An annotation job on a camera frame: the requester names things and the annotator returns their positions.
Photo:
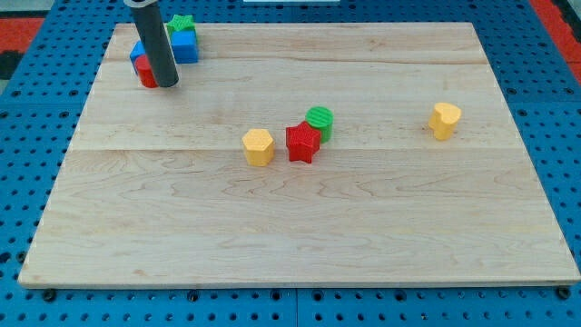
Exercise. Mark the green circle block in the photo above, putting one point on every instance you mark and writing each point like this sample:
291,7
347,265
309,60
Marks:
321,118

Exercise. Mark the blue cube block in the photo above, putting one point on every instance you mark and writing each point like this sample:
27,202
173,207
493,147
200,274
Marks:
184,47

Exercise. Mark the red star block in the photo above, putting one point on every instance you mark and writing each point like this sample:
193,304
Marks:
302,142

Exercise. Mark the yellow hexagon block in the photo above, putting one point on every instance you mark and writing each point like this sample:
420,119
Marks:
258,147

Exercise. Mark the wooden board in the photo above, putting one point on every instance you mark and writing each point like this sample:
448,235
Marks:
155,192

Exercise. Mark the yellow heart block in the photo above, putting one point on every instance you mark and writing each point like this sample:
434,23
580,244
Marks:
443,120

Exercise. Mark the red cylinder block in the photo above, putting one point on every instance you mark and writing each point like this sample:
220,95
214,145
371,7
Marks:
144,71

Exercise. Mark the green star block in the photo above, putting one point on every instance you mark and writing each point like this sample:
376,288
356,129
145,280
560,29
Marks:
180,23

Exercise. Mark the blue block behind rod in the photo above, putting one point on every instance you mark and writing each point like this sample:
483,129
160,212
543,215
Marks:
137,51

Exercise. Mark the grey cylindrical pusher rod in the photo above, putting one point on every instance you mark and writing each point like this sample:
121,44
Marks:
150,27

